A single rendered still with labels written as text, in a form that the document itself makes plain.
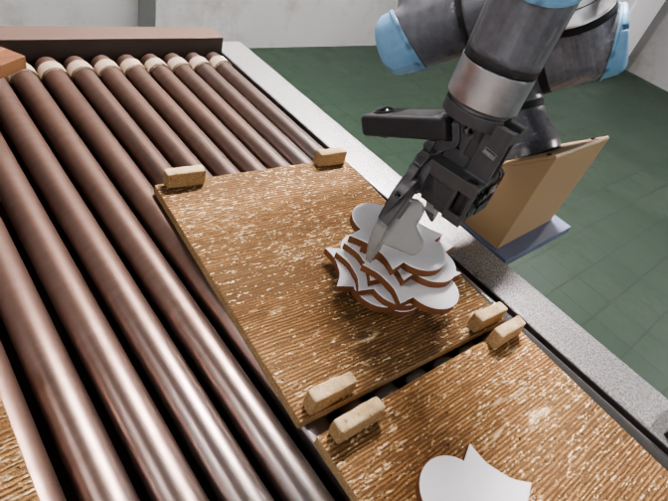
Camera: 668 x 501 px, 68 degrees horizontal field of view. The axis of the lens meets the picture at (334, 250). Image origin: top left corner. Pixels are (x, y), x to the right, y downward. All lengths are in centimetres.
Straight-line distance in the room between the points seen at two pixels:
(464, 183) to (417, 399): 25
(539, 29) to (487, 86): 6
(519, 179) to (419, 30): 41
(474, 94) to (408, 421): 34
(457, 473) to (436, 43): 46
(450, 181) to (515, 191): 41
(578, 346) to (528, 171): 30
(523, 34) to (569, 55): 51
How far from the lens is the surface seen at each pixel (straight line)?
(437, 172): 54
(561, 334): 82
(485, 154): 53
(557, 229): 116
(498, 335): 68
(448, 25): 60
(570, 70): 100
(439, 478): 54
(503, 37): 49
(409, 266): 60
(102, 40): 115
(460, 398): 62
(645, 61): 760
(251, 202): 75
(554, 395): 70
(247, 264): 65
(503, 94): 50
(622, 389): 82
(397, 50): 62
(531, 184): 92
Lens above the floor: 139
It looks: 40 degrees down
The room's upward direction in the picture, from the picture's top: 20 degrees clockwise
